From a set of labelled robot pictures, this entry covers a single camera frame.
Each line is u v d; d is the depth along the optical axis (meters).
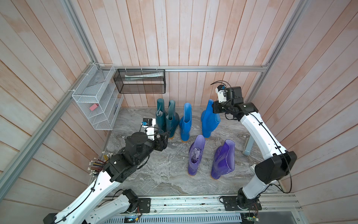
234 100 0.59
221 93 0.70
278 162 0.43
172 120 0.79
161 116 0.82
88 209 0.39
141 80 1.07
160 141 0.56
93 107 0.82
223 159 0.69
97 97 0.69
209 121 0.85
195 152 0.75
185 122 0.78
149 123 0.53
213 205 0.75
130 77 0.90
